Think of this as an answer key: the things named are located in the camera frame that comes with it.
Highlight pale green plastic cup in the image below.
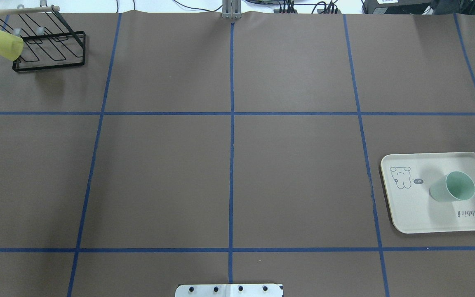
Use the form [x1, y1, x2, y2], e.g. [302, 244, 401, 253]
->
[428, 171, 475, 203]

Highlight white rabbit serving tray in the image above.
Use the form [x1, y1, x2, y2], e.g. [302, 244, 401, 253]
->
[381, 152, 475, 234]

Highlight yellow plastic cup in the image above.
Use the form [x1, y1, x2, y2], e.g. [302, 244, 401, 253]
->
[0, 30, 24, 61]

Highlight small black computer box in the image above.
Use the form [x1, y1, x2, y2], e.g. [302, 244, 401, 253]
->
[362, 0, 433, 15]

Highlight aluminium frame post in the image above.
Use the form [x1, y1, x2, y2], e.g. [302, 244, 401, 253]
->
[221, 0, 242, 19]

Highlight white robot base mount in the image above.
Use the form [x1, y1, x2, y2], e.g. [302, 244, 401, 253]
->
[175, 283, 284, 297]

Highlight black wire cup rack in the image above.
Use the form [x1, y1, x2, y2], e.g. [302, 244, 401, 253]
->
[0, 0, 86, 73]

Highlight wooden rack handle dowel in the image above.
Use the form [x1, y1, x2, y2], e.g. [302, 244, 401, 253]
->
[0, 5, 60, 16]

